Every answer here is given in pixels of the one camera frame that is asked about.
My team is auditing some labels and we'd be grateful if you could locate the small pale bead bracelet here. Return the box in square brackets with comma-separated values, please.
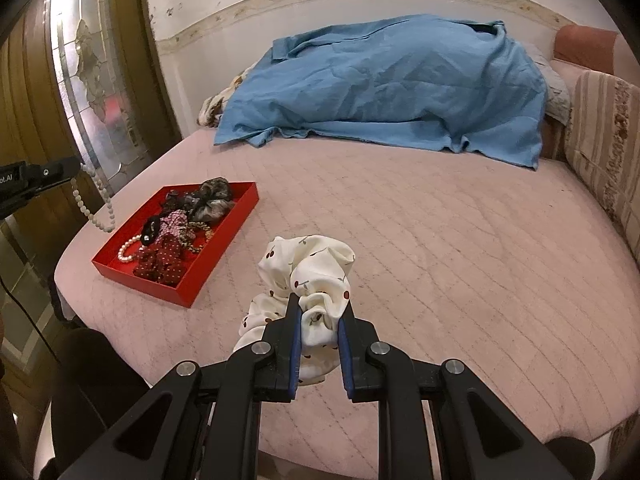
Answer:
[69, 161, 117, 234]

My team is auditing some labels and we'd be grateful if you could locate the reddish headboard cushion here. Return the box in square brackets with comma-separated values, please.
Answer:
[553, 25, 639, 86]

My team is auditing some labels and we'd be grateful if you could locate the grey pillow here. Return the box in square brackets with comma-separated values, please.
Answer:
[522, 42, 572, 126]

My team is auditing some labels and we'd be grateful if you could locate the red tray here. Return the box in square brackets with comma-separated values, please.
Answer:
[92, 182, 259, 308]

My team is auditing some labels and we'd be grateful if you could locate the blue blanket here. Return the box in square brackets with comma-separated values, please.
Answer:
[214, 14, 547, 169]

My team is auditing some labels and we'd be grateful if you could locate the white cherry print scrunchie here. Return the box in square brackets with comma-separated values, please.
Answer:
[234, 234, 356, 386]

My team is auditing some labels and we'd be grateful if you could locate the dark red dotted scrunchie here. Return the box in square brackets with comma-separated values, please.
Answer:
[132, 234, 184, 287]

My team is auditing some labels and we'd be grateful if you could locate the black grey organza scrunchie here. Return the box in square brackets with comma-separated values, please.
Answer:
[160, 177, 234, 223]

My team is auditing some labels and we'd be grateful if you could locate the striped floral pillow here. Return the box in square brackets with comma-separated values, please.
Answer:
[564, 70, 639, 259]

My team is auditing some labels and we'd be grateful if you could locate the wooden glass door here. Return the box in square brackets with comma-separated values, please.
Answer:
[0, 0, 184, 271]

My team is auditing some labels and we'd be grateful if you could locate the red plaid scrunchie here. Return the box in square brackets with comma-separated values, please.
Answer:
[158, 209, 195, 242]

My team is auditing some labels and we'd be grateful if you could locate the brown white patterned blanket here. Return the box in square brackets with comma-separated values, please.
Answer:
[196, 63, 257, 128]

